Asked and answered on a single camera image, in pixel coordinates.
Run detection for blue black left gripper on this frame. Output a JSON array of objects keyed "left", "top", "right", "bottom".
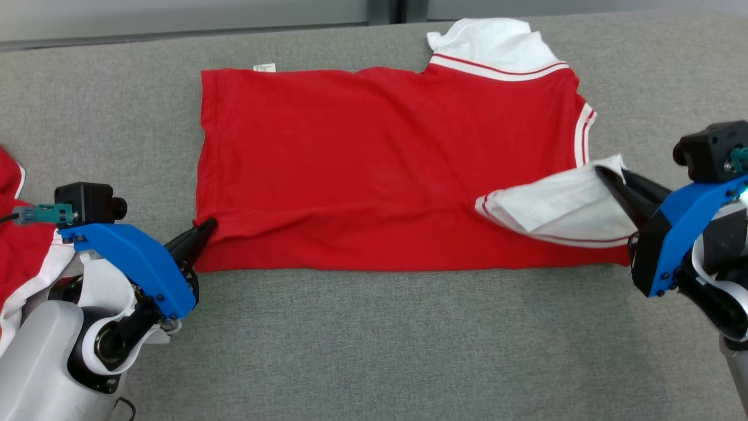
[{"left": 58, "top": 218, "right": 219, "bottom": 335}]

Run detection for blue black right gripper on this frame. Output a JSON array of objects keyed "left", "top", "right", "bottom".
[{"left": 595, "top": 167, "right": 748, "bottom": 298}]

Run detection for red shirt with white sleeves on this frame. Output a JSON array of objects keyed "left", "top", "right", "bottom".
[{"left": 193, "top": 18, "right": 640, "bottom": 274}]

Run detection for red shorts with white trim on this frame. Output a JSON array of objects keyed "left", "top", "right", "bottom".
[{"left": 0, "top": 146, "right": 77, "bottom": 351}]

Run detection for right camera cable green connector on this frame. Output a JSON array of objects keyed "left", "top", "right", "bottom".
[{"left": 725, "top": 146, "right": 748, "bottom": 174}]

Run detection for camera cable green connector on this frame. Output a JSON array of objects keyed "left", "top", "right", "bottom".
[
  {"left": 0, "top": 203, "right": 78, "bottom": 226},
  {"left": 725, "top": 146, "right": 748, "bottom": 174}
]

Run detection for left camera cable green connector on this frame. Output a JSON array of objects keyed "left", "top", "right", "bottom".
[{"left": 0, "top": 203, "right": 78, "bottom": 226}]

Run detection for grey metal partition post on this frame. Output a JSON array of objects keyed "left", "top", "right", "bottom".
[{"left": 367, "top": 0, "right": 431, "bottom": 25}]

